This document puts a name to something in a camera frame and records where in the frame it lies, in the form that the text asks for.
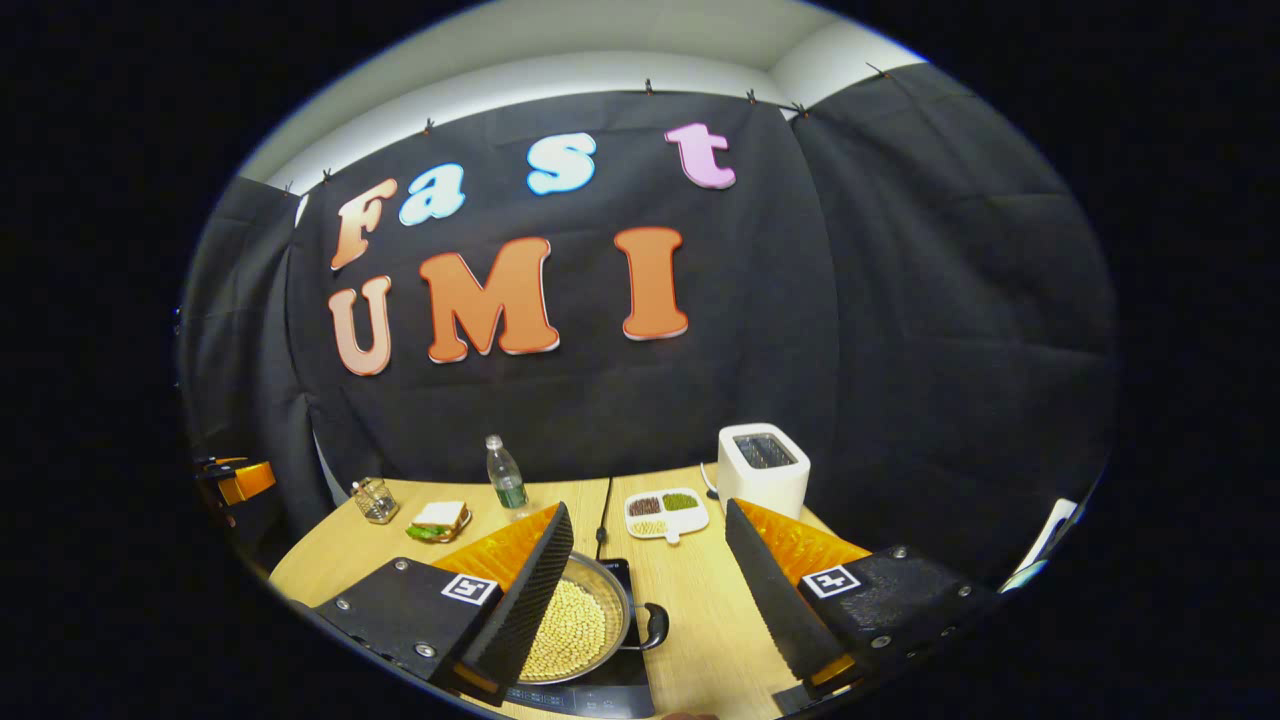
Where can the pile of soybeans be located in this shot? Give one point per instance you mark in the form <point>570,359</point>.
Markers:
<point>570,625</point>

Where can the white divided dish of beans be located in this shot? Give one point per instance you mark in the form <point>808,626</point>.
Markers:
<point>665,515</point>

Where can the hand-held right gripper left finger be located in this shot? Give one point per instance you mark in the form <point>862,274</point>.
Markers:
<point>535,600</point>

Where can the black induction cooktop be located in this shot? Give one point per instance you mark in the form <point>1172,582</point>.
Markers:
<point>600,692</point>

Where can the clear plastic water bottle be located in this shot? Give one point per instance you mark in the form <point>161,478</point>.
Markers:
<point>508,480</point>

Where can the sandwich with lettuce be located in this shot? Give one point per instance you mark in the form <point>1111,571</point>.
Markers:
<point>440,515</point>

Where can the white object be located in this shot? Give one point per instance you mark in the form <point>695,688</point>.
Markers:
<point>1040,545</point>

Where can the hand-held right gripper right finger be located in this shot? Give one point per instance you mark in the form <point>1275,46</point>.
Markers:
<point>770,600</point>

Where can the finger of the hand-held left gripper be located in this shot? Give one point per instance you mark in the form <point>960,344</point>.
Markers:
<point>250,482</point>

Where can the white toaster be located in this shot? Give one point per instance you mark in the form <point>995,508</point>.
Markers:
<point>760,480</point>

